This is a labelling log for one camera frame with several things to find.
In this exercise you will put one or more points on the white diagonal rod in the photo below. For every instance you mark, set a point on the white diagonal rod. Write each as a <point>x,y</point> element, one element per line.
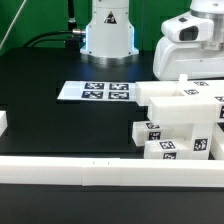
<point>13,22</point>

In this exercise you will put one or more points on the white U-shaped fence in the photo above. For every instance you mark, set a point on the white U-shaped fence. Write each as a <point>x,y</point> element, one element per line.
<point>55,170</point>

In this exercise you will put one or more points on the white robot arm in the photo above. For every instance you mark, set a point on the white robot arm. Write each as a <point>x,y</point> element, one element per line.
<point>110,36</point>

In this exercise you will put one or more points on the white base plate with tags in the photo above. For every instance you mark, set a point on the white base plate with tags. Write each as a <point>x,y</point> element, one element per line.
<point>97,91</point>

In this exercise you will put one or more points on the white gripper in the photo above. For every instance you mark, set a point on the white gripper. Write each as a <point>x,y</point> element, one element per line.
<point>192,44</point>

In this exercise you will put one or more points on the white chair back frame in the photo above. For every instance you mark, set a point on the white chair back frame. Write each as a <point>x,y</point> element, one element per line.
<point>183,101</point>

